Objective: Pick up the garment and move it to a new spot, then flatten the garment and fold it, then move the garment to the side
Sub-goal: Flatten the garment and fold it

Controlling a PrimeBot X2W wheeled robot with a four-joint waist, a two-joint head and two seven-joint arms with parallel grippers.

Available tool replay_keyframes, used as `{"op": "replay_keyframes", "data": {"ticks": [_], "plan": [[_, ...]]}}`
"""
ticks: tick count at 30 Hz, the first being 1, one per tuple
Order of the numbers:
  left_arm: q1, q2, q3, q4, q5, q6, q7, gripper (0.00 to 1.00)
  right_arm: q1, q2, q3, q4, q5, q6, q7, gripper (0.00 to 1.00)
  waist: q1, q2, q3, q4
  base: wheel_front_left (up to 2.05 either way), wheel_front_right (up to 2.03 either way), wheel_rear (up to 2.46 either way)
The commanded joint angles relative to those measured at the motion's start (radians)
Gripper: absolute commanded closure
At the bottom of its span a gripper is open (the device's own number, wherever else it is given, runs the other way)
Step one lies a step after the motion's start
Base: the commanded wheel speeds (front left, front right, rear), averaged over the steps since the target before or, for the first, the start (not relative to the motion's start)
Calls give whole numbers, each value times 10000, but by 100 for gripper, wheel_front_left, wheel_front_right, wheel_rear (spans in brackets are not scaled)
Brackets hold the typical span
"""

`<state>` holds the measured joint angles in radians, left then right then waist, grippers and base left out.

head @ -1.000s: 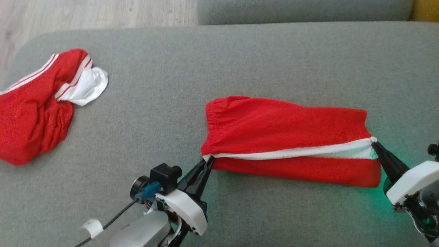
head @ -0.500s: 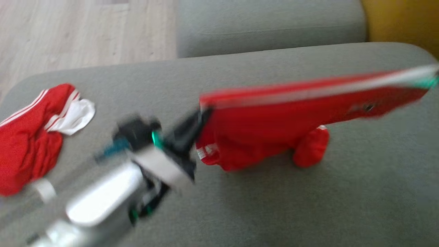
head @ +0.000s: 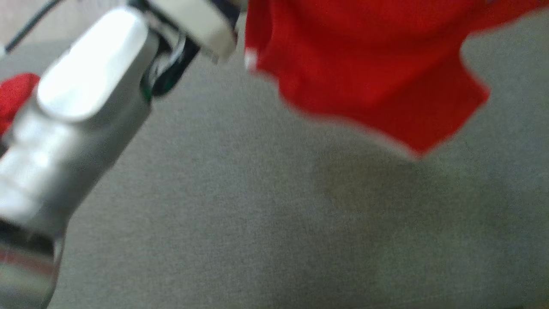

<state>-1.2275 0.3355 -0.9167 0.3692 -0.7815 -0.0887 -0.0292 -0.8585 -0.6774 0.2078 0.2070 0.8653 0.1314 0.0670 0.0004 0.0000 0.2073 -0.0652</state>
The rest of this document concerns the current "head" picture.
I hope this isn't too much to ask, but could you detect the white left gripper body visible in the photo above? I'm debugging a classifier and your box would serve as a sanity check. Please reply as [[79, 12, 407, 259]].
[[128, 0, 248, 98]]

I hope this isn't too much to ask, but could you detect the red and white jersey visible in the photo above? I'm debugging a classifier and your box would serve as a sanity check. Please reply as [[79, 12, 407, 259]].
[[244, 0, 549, 160]]

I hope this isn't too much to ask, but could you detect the red garment with white trim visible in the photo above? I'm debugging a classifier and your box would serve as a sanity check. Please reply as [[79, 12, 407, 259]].
[[0, 73, 40, 136]]

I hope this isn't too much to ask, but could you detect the large grey sofa ottoman cushion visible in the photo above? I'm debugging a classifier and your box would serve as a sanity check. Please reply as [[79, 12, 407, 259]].
[[0, 9, 549, 309]]

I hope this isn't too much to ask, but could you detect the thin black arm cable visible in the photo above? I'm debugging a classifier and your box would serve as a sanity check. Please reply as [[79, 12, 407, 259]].
[[0, 0, 61, 55]]

